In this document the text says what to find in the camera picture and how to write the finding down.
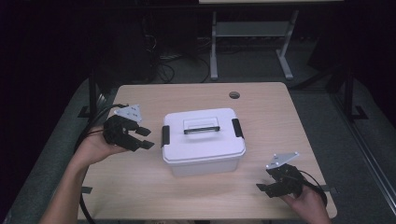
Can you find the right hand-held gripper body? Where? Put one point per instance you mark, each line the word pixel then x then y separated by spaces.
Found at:
pixel 288 182

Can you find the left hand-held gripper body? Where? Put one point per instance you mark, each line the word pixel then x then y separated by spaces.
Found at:
pixel 120 130

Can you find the white plastic storage box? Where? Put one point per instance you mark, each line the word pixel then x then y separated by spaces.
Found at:
pixel 204 168

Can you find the person's left hand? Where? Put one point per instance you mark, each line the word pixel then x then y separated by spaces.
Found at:
pixel 93 149

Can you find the person's right hand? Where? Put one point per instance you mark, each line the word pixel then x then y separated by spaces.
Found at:
pixel 309 208

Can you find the dark tape strip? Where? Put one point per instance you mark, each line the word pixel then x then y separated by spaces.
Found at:
pixel 87 189
pixel 330 188

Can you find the black frame post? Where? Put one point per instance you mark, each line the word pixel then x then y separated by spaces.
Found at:
pixel 92 93
pixel 349 93

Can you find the grey metal desk frame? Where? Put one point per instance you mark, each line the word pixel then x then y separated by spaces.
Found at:
pixel 249 29

